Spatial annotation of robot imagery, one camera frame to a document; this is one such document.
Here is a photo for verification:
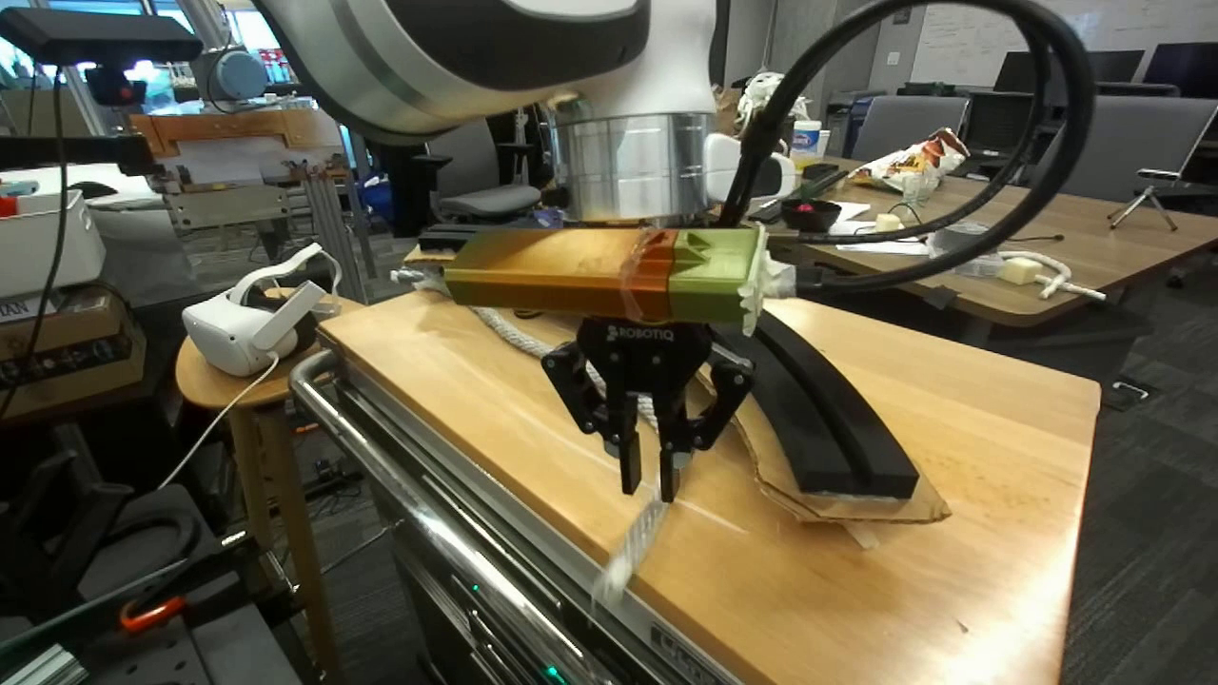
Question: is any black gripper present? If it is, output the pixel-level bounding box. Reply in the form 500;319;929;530
539;315;759;502

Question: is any black curved track on cardboard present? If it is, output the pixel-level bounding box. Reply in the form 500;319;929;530
415;222;957;530

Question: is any black bowl with red item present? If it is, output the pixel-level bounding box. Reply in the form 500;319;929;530
778;194;847;235

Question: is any grey office chair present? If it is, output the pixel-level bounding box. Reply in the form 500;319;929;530
849;93;976;166
1059;93;1218;212
432;117;546;222

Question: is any white blue canister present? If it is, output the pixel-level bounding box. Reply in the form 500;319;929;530
789;113;829;166

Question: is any crumpled snack bag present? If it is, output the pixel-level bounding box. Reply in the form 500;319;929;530
841;126;976;201

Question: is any white VR headset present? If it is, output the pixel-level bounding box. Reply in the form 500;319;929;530
180;239;352;382

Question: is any round wooden stool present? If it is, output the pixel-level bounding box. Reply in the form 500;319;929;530
173;297;371;676

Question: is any wooden workbench rack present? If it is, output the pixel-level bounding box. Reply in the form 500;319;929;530
125;99;352;235

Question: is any long wooden conference table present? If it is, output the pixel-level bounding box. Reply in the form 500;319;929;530
759;164;1218;336

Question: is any black rounded loop mat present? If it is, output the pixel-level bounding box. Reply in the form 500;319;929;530
0;443;215;626

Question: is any small black tripod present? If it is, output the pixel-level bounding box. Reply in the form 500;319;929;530
1106;166;1187;235

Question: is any black computer monitor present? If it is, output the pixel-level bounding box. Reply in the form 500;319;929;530
1137;37;1218;103
1082;50;1151;89

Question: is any brown cardboard box stack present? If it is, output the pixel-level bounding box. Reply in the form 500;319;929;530
0;283;154;428

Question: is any white plastic box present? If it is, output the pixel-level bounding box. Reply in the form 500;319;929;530
0;175;112;303

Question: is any black flat overhead shelf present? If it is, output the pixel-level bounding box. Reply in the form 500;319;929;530
0;8;205;69

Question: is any orange green camera mount block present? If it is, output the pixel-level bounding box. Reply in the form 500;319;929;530
443;222;778;344

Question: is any chrome cart handle bar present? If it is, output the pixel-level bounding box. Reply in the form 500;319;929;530
287;345;618;685

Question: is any white cord bundle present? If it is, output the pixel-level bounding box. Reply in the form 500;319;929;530
739;69;792;122

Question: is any thin white headset cable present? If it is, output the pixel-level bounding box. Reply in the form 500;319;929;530
154;349;287;496

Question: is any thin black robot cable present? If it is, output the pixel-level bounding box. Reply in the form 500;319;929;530
792;10;1068;247

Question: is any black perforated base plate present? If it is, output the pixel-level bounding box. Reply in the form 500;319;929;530
72;606;304;685

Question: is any orange handled black clamp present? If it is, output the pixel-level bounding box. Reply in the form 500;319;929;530
114;595;191;638

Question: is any thick black robot hose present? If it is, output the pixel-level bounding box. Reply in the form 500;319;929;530
719;0;1106;288

